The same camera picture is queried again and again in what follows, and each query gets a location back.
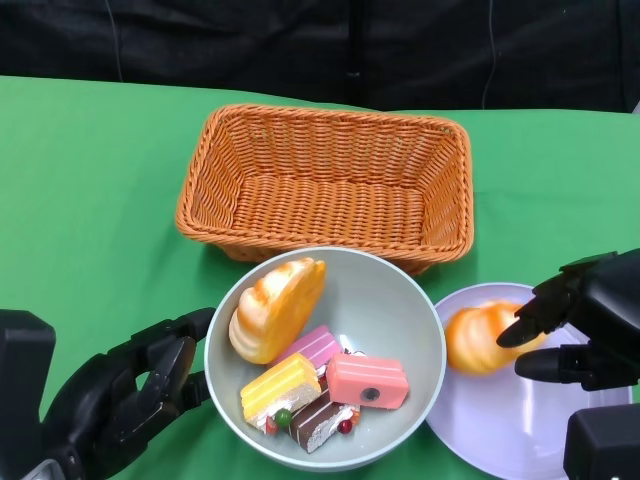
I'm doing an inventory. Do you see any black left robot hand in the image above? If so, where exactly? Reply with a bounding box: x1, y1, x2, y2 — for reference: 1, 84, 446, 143
39, 307, 217, 480

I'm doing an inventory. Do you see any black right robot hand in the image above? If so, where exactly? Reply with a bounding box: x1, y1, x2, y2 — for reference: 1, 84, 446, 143
496, 249, 640, 394

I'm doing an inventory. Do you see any orange striped ring bread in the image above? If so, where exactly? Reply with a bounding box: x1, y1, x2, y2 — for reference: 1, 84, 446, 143
444, 299, 549, 376

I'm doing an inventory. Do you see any yellow layered cake slice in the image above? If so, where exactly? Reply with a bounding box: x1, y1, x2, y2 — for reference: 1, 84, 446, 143
239, 352, 324, 434

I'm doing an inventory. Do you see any orange striped shell bread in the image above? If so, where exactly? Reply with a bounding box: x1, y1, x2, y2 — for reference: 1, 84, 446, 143
228, 258, 327, 366

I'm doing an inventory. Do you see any chocolate layered cake slice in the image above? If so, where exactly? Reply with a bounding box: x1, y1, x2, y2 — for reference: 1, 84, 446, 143
288, 389, 361, 454

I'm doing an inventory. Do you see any pink striped cake piece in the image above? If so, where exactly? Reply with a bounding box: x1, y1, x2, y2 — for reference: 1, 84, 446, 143
272, 324, 344, 369

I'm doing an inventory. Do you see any pale green bowl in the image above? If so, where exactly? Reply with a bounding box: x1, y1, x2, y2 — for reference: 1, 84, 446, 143
203, 245, 448, 474

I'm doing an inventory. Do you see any salmon cake block with blueberry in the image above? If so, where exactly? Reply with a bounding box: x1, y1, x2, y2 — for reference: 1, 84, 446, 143
325, 353, 410, 410

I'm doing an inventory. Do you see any lavender white plate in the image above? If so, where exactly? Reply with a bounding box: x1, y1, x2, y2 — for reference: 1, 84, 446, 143
423, 283, 634, 474

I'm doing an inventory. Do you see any orange wicker basket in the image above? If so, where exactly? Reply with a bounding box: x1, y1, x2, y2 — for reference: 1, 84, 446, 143
174, 103, 474, 275

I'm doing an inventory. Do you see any green tablecloth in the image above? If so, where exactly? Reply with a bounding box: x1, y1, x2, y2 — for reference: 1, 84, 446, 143
0, 74, 640, 480

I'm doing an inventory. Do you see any black backdrop curtain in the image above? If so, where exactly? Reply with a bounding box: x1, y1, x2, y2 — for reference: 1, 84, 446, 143
0, 0, 640, 117

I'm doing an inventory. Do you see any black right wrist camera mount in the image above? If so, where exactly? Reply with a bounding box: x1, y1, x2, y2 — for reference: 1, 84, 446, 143
563, 402, 640, 480

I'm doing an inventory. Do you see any black backdrop strap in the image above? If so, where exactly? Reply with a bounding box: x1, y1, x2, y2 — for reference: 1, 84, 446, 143
345, 0, 364, 81

